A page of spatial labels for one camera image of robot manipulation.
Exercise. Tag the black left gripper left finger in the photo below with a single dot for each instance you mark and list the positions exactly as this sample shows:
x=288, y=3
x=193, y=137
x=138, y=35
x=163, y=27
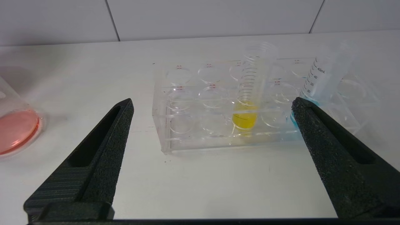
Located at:
x=87, y=175

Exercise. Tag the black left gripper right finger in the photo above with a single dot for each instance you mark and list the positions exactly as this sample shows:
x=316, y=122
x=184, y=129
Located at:
x=350, y=168

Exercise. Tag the test tube with yellow pigment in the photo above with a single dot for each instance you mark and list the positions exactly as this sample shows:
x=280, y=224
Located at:
x=245, y=118

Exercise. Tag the clear glass beaker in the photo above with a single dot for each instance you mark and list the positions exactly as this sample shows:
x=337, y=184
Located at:
x=15, y=131

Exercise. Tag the test tube with blue pigment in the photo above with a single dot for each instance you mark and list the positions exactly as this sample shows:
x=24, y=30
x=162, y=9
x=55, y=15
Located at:
x=328, y=75

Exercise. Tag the clear acrylic test tube rack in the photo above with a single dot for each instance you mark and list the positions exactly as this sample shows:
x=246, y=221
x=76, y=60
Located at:
x=193, y=125

